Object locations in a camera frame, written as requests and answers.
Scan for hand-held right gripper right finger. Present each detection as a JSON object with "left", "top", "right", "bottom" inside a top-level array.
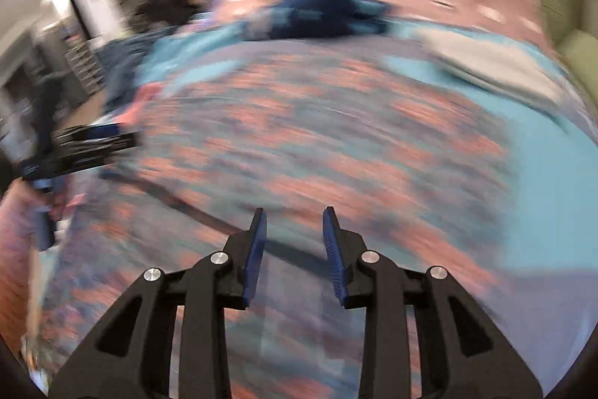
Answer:
[{"left": 322, "top": 206, "right": 545, "bottom": 399}]

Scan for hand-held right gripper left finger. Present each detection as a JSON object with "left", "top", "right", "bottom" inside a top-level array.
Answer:
[{"left": 49, "top": 207, "right": 268, "bottom": 399}]

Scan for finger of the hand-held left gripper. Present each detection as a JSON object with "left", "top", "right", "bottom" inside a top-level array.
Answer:
[{"left": 56, "top": 124, "right": 142, "bottom": 170}]

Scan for orange floral pants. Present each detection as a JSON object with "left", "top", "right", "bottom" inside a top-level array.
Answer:
[{"left": 40, "top": 46, "right": 519, "bottom": 399}]

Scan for person's left forearm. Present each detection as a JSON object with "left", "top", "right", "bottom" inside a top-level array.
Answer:
[{"left": 0, "top": 181, "right": 40, "bottom": 255}]

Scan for pink cloth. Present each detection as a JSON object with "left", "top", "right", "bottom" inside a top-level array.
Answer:
[{"left": 119, "top": 83, "right": 162, "bottom": 129}]

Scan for grey storage drawers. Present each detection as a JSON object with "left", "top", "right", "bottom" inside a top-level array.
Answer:
[{"left": 63, "top": 39, "right": 106, "bottom": 101}]

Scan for dark blue cloth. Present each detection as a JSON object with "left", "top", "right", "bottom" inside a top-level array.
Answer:
[{"left": 96, "top": 30, "right": 188, "bottom": 114}]

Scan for black dark cloth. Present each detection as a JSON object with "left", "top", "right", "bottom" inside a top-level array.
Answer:
[{"left": 128, "top": 0, "right": 206, "bottom": 35}]

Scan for blue patterned blanket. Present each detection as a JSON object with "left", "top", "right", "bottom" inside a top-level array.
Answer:
[{"left": 28, "top": 22, "right": 598, "bottom": 399}]

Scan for navy star-print garment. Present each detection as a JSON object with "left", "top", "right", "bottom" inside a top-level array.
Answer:
[{"left": 243, "top": 0, "right": 398, "bottom": 41}]

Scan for folded light grey garment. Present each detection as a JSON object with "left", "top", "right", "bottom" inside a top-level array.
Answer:
[{"left": 416, "top": 27, "right": 568, "bottom": 110}]

